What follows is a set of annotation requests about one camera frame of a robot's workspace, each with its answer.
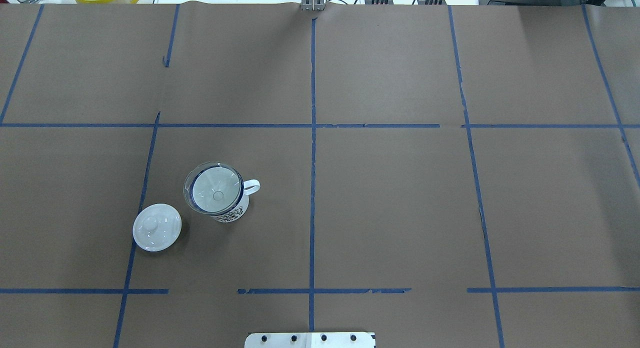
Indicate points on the clear glass funnel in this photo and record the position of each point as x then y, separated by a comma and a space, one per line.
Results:
213, 188

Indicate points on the white enamel mug blue rim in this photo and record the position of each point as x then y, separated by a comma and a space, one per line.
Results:
249, 188

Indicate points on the white ceramic lid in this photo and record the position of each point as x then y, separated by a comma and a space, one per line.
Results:
157, 227

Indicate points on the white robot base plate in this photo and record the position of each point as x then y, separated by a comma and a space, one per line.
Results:
358, 339

